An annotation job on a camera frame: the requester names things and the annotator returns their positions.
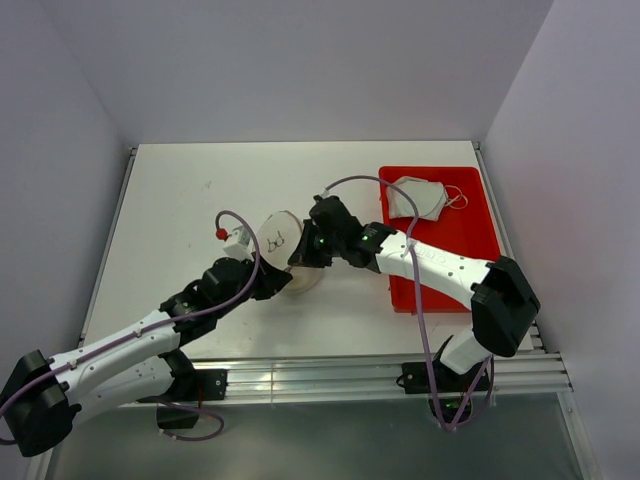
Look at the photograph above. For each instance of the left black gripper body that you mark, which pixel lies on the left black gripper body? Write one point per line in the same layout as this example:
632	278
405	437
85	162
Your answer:
240	292

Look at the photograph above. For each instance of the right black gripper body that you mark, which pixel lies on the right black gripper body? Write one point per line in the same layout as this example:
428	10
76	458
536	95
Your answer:
336	242

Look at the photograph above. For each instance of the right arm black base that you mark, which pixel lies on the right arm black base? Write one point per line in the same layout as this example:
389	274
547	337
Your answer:
451	387

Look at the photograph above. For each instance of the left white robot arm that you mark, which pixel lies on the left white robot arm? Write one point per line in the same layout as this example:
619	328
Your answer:
44	397

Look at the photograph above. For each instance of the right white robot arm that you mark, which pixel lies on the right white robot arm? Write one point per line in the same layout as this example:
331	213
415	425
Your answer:
502	302

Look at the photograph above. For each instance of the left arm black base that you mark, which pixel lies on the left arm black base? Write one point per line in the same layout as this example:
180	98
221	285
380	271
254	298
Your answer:
195	389

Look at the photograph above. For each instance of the white folded bra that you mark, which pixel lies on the white folded bra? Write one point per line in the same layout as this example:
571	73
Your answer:
428	197

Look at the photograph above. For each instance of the red plastic tray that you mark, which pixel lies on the red plastic tray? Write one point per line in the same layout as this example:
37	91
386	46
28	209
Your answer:
465	228

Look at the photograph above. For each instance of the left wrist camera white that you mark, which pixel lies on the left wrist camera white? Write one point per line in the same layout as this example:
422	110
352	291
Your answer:
236	243

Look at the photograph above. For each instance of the aluminium rail frame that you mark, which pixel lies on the aluminium rail frame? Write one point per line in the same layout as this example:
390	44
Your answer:
311	390

